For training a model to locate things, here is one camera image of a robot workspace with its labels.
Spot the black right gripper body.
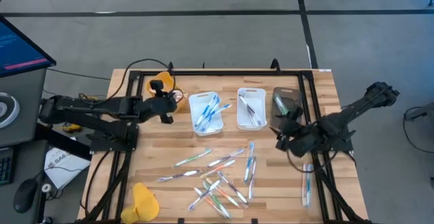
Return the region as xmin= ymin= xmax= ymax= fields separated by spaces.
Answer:
xmin=275 ymin=105 xmax=321 ymax=159

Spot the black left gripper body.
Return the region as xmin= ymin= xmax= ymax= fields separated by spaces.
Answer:
xmin=140 ymin=79 xmax=174 ymax=125

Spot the orange toothbrush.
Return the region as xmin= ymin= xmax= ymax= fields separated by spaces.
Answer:
xmin=172 ymin=88 xmax=186 ymax=103
xmin=205 ymin=178 xmax=241 ymax=208
xmin=193 ymin=187 xmax=227 ymax=218
xmin=199 ymin=159 xmax=237 ymax=179

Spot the yellow plastic bin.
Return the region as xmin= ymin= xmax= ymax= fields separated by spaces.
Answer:
xmin=145 ymin=71 xmax=189 ymax=113

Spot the purple toothbrush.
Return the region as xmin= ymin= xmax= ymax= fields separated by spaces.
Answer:
xmin=187 ymin=179 xmax=222 ymax=212
xmin=240 ymin=96 xmax=261 ymax=126
xmin=216 ymin=171 xmax=249 ymax=204
xmin=157 ymin=169 xmax=201 ymax=183
xmin=238 ymin=93 xmax=257 ymax=122
xmin=247 ymin=103 xmax=266 ymax=127
xmin=248 ymin=157 xmax=258 ymax=201
xmin=207 ymin=148 xmax=245 ymax=168
xmin=243 ymin=100 xmax=264 ymax=126

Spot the white plastic bin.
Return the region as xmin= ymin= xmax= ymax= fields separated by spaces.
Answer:
xmin=188 ymin=91 xmax=225 ymax=136
xmin=236 ymin=87 xmax=269 ymax=132

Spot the grey translucent plastic bin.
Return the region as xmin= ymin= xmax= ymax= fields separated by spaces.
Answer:
xmin=269 ymin=86 xmax=303 ymax=130

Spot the yellow tool on floor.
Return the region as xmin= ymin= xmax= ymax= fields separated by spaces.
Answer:
xmin=62 ymin=124 xmax=84 ymax=134

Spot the yellow cloth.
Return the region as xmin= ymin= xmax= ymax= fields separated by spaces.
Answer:
xmin=120 ymin=182 xmax=160 ymax=224

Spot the black desk leg bar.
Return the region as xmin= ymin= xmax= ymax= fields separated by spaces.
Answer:
xmin=33 ymin=125 xmax=93 ymax=161

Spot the white printed paper sheet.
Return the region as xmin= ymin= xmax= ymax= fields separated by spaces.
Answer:
xmin=43 ymin=147 xmax=92 ymax=190

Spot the grey side desk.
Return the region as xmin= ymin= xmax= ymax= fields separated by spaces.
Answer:
xmin=0 ymin=68 xmax=48 ymax=224

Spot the white round device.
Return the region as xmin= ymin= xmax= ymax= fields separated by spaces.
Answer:
xmin=0 ymin=92 xmax=21 ymax=130

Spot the computer monitor blue screen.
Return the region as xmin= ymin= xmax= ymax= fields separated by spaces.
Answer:
xmin=0 ymin=15 xmax=57 ymax=79

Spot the black computer mouse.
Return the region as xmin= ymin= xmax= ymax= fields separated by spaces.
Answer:
xmin=13 ymin=178 xmax=39 ymax=214

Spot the black keyboard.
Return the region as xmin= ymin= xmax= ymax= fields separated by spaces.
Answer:
xmin=0 ymin=146 xmax=15 ymax=187

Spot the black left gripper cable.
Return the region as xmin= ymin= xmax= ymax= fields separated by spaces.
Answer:
xmin=101 ymin=58 xmax=186 ymax=107

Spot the yellow and black cable bundle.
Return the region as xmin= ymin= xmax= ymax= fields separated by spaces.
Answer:
xmin=77 ymin=93 xmax=102 ymax=102

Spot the black floor cable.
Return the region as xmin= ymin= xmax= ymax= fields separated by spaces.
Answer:
xmin=46 ymin=67 xmax=112 ymax=81
xmin=402 ymin=106 xmax=434 ymax=155

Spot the thick black hanging cable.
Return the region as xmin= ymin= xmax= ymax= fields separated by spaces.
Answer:
xmin=79 ymin=150 xmax=111 ymax=217

